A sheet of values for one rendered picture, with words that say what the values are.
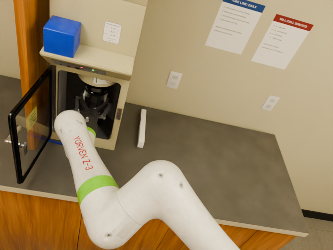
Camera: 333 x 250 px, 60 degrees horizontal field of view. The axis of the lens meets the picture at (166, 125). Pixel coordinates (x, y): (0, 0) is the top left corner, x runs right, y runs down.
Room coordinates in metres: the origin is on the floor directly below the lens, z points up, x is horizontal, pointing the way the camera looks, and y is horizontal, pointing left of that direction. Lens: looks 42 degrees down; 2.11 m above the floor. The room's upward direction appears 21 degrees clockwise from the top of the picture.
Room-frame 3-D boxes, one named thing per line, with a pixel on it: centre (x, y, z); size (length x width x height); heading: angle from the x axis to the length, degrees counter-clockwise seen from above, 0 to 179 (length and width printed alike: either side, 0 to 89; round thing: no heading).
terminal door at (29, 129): (0.72, 0.49, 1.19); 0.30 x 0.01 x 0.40; 6
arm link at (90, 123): (0.80, 0.31, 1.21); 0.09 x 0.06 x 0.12; 104
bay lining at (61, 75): (1.05, 0.39, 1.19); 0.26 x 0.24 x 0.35; 103
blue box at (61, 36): (0.85, 0.44, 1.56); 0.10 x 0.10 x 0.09; 13
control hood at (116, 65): (0.87, 0.35, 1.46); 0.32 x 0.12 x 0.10; 103
